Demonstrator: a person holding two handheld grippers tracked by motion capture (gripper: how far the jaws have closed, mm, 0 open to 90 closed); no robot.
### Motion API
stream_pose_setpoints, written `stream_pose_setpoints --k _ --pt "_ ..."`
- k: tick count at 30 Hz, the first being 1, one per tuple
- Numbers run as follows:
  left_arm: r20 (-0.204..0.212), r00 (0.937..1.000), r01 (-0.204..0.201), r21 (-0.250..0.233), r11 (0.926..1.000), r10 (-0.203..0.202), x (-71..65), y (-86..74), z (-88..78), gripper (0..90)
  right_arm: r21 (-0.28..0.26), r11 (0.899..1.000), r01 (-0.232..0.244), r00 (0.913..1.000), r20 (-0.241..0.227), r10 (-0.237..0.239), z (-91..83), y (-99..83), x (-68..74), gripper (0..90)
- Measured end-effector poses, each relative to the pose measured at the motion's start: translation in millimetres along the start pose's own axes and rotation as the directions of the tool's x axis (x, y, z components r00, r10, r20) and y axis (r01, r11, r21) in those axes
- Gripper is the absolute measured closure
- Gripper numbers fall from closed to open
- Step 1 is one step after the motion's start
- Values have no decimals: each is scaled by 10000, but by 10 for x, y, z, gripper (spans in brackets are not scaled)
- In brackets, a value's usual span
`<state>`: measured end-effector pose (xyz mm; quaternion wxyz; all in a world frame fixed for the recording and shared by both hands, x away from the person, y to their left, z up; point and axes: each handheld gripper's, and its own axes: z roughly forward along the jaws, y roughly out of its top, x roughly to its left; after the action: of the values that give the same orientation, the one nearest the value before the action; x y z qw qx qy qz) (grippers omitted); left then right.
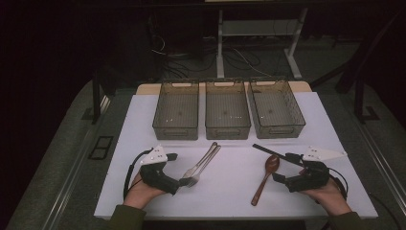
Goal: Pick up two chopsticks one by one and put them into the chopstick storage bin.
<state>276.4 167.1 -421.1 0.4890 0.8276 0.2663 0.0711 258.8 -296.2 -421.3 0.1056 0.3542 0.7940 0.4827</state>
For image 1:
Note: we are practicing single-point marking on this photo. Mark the white board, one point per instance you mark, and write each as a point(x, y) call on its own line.
point(230, 195)

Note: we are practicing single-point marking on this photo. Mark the brown wooden spoon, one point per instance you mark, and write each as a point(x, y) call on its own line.
point(272, 163)

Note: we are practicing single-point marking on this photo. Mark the person's right hand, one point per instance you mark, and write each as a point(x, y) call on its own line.
point(328, 198)

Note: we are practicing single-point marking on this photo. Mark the black chopstick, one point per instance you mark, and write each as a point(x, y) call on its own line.
point(271, 153)
point(264, 148)

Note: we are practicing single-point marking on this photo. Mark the black floor socket frame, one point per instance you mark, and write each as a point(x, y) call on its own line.
point(101, 148)

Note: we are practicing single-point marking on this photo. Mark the person's left hand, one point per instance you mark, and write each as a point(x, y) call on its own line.
point(140, 195)

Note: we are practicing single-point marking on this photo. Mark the smoky clear plastic bin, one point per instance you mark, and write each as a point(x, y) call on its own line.
point(177, 110)
point(274, 110)
point(227, 110)

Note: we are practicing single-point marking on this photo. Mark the metal floor rail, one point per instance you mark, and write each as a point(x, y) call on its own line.
point(383, 166)
point(68, 185)

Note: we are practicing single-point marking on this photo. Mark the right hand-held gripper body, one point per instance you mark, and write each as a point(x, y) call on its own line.
point(309, 179)

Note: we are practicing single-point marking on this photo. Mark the dark metal stand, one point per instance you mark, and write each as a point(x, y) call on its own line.
point(359, 102)

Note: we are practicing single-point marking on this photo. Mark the metal fork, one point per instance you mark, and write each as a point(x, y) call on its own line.
point(210, 157)
point(207, 153)

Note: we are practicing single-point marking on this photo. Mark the white metal desk frame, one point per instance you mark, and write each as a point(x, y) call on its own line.
point(219, 48)

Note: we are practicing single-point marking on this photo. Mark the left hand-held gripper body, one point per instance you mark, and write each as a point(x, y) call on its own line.
point(156, 179)

